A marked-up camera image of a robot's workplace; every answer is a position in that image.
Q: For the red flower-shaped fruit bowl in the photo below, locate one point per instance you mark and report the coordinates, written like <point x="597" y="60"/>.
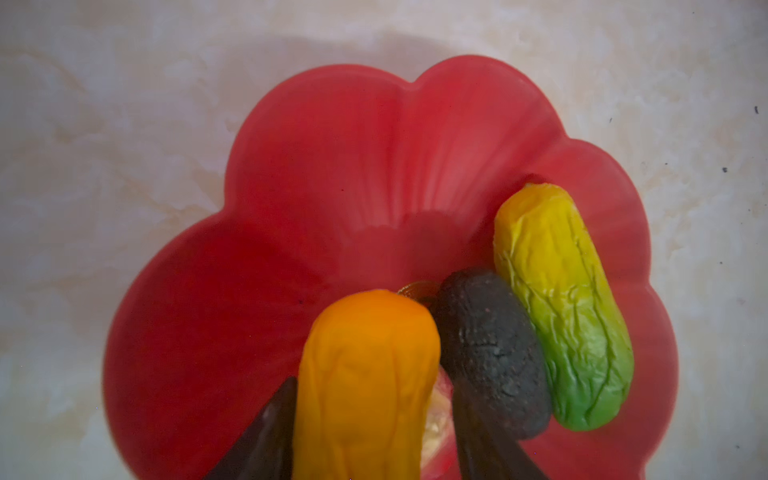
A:
<point x="346" y="178"/>

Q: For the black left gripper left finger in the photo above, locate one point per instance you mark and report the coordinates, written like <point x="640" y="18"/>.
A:
<point x="264" y="450"/>

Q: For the fake red strawberry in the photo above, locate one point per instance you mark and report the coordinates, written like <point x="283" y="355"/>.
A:
<point x="439" y="454"/>

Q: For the fake green yellow mango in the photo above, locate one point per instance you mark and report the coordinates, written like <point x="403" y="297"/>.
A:
<point x="542" y="248"/>

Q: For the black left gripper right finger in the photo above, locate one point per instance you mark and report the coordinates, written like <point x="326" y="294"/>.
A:
<point x="485" y="449"/>

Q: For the fake dark avocado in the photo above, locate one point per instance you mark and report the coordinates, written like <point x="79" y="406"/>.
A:
<point x="488" y="339"/>

